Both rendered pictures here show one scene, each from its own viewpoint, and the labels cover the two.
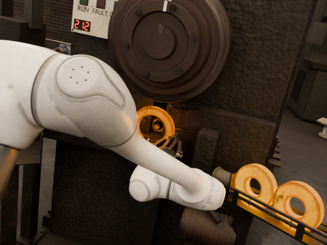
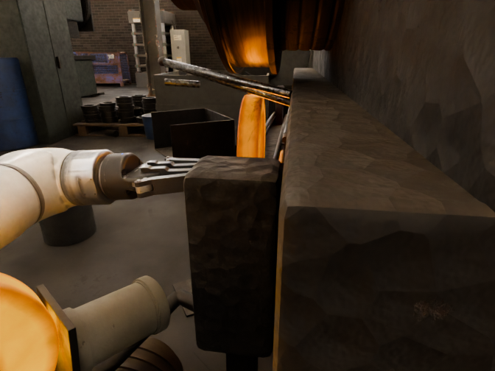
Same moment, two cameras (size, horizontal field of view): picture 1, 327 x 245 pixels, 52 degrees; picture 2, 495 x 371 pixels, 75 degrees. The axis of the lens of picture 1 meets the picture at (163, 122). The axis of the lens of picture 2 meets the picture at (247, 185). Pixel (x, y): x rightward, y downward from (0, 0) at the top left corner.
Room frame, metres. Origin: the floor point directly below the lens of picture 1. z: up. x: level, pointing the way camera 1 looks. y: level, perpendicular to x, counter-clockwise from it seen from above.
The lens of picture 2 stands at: (1.25, -0.52, 0.91)
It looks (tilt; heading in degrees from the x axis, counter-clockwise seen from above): 22 degrees down; 85
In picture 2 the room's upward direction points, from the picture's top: straight up
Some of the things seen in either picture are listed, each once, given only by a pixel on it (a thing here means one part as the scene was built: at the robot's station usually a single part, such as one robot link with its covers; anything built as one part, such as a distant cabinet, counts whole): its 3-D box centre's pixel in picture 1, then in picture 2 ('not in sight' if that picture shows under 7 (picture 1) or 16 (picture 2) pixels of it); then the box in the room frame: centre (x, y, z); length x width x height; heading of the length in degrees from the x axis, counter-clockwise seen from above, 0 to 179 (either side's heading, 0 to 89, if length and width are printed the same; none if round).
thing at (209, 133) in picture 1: (203, 158); (239, 258); (1.27, -0.19, 0.68); 0.11 x 0.08 x 0.24; 168
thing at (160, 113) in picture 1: (152, 128); (253, 148); (1.30, 0.04, 0.75); 0.18 x 0.03 x 0.18; 79
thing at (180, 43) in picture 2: not in sight; (163, 49); (-0.39, 10.10, 1.03); 1.54 x 0.94 x 2.05; 168
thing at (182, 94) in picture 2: not in sight; (218, 108); (1.23, 2.88, 0.39); 1.03 x 0.83 x 0.79; 172
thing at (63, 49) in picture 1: (66, 50); not in sight; (5.70, 1.87, 0.25); 0.40 x 0.24 x 0.22; 168
